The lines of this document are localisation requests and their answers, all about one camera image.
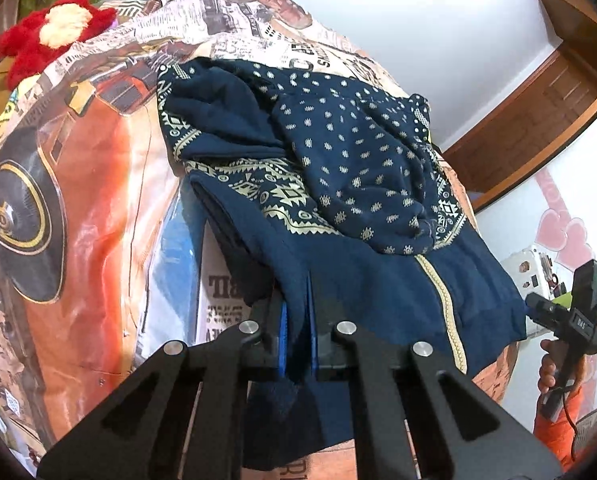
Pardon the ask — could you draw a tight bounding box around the pink heart wall sticker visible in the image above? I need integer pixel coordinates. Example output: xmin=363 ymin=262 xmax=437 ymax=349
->
xmin=533 ymin=165 xmax=597 ymax=307

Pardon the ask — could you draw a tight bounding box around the red plush toy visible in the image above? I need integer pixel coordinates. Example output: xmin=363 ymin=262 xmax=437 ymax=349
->
xmin=0 ymin=0 xmax=118 ymax=92

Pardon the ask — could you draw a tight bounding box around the wooden door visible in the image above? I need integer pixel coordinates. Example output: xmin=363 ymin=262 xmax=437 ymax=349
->
xmin=441 ymin=42 xmax=597 ymax=212

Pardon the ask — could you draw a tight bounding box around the person's right forearm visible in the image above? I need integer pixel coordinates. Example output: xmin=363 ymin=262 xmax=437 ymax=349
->
xmin=532 ymin=387 xmax=587 ymax=467

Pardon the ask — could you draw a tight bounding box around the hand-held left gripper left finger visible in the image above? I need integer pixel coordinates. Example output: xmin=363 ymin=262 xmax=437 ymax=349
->
xmin=37 ymin=301 xmax=289 ymax=480

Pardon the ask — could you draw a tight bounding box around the black cable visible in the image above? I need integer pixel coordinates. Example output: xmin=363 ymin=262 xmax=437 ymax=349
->
xmin=561 ymin=385 xmax=580 ymax=462

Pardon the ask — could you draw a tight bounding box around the printed blanket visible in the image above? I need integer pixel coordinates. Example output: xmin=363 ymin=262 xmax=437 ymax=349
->
xmin=0 ymin=0 xmax=525 ymax=480

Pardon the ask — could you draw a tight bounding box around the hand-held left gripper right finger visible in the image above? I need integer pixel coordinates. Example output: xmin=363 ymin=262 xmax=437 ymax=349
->
xmin=306 ymin=280 xmax=565 ymax=480

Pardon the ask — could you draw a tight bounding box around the person's right hand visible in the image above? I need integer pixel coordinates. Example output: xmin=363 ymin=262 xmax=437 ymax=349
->
xmin=538 ymin=339 xmax=580 ymax=411

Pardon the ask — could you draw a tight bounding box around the navy patterned zip hoodie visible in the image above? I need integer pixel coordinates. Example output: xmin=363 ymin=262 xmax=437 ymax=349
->
xmin=156 ymin=57 xmax=529 ymax=472

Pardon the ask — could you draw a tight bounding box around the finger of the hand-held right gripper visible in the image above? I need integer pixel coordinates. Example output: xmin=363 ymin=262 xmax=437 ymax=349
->
xmin=525 ymin=292 xmax=559 ymax=325

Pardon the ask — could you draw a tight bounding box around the white wall socket panel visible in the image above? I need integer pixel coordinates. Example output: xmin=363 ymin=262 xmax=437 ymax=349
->
xmin=501 ymin=246 xmax=554 ymax=337

